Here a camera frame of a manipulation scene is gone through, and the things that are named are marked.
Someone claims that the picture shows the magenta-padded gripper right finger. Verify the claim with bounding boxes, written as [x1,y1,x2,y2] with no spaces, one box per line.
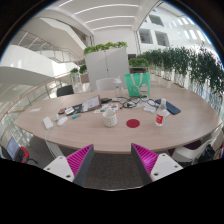
[130,143,184,186]

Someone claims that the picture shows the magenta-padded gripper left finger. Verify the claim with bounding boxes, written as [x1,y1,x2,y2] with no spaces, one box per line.
[43,143,96,187]

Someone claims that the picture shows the clear red-labelled water bottle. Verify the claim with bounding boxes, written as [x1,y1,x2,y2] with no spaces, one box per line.
[155,97,168,128]

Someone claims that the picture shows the red office chair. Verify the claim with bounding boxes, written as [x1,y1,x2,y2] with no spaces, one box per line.
[14,145,38,164]

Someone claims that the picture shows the white computer mouse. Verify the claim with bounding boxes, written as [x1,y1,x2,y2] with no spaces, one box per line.
[56,116,69,127]

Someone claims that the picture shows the white power strip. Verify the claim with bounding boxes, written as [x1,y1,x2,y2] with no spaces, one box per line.
[42,116,54,130]

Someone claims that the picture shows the flat round red coaster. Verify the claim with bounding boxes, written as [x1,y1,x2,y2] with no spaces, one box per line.
[126,118,141,129]

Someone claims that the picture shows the dark blue keyboard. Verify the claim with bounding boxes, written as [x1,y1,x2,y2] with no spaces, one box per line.
[154,98,182,116]

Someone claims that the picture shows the white paper card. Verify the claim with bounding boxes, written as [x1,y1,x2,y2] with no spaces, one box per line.
[143,104,158,114]

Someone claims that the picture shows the white gridded mug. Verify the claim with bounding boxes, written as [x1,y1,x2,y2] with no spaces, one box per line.
[102,109,118,128]

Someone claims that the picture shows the colourful sticker sheet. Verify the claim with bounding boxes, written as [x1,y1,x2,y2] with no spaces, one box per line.
[93,103,120,114]

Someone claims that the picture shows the black chair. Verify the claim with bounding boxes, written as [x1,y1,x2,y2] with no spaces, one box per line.
[56,84,75,98]

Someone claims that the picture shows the green cat-print tote bag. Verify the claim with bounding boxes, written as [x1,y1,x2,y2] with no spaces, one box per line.
[124,72,152,98]

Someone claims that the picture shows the clear white-lidded shaker bottle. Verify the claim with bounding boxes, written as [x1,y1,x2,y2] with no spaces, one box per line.
[113,75,124,98]

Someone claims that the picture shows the white chair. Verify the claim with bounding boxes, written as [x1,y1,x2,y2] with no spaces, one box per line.
[95,77,118,92]

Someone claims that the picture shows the potted green plants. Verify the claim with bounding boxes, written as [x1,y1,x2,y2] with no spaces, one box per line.
[69,64,88,84]

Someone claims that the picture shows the green hedge plant row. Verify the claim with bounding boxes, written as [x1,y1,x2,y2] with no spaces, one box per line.
[128,44,224,101]

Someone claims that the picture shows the white cabinet with plants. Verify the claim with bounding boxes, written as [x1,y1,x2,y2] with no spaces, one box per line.
[83,41,130,92]

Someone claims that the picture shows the ceiling light strips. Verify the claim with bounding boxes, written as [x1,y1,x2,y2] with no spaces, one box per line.
[56,0,141,32]

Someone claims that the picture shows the black cable bundle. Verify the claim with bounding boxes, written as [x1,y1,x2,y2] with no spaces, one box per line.
[119,95,159,110]

